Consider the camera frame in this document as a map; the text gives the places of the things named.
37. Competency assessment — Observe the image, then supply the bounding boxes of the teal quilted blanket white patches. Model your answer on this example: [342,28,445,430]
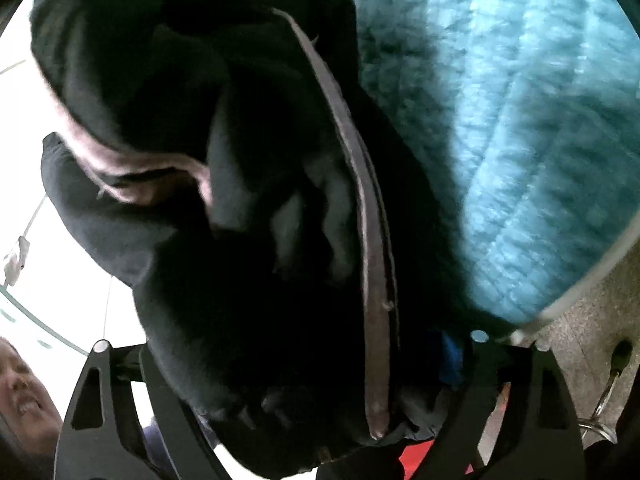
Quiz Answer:
[320,0,640,331]

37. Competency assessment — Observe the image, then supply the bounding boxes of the black jacket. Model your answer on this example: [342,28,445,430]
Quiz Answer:
[30,0,501,480]

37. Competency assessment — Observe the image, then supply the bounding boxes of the red cloth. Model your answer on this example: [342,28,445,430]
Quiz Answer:
[397,382,511,477]

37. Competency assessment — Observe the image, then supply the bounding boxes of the person's face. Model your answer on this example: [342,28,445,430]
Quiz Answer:
[0,337,63,480]

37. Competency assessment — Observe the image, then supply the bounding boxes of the chrome stool base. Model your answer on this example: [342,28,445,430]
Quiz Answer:
[575,340,633,443]

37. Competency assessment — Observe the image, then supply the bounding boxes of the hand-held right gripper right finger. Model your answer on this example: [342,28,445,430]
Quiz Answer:
[420,329,587,480]

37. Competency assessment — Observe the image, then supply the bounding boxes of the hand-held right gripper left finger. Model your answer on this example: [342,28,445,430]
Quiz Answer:
[54,340,228,480]

